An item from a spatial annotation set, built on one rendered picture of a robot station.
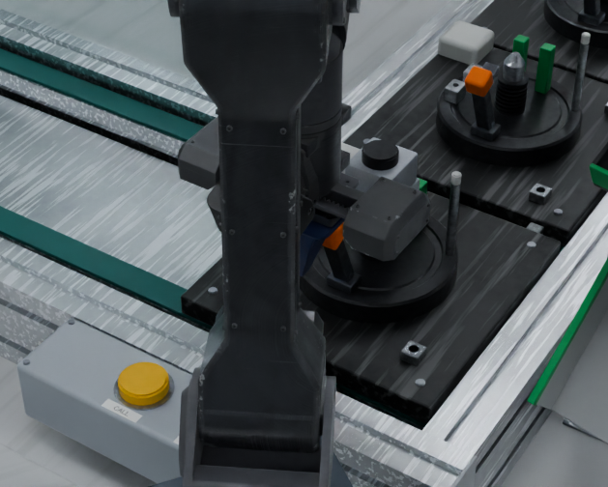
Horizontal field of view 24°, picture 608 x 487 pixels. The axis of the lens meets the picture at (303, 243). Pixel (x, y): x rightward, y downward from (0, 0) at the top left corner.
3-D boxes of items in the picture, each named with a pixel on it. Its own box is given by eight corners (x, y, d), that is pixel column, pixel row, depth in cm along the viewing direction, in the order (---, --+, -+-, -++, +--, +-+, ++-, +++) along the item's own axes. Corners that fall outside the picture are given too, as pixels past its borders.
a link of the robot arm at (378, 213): (217, 44, 104) (167, 83, 100) (440, 123, 96) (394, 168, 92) (221, 135, 109) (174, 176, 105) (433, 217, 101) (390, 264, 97)
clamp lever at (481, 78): (490, 135, 131) (482, 87, 125) (471, 128, 132) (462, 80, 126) (507, 106, 133) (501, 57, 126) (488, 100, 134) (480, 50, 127)
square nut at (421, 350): (417, 367, 112) (418, 358, 111) (399, 359, 112) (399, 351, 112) (426, 356, 113) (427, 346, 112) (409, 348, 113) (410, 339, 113)
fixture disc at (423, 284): (405, 346, 114) (407, 328, 112) (262, 283, 119) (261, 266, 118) (484, 251, 123) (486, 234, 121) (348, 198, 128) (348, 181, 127)
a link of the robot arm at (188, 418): (327, 523, 81) (328, 448, 77) (173, 512, 82) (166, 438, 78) (334, 438, 86) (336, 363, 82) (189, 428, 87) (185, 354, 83)
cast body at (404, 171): (381, 246, 115) (384, 179, 110) (334, 228, 116) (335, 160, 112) (430, 193, 120) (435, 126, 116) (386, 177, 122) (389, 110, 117)
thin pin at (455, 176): (451, 257, 119) (458, 177, 114) (443, 254, 119) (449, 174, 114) (455, 252, 120) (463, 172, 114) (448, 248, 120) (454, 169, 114)
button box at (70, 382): (230, 524, 109) (227, 470, 105) (23, 415, 117) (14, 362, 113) (279, 465, 113) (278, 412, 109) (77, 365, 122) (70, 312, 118)
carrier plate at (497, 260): (428, 426, 110) (430, 407, 108) (181, 313, 120) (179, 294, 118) (559, 258, 125) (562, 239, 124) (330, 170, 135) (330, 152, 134)
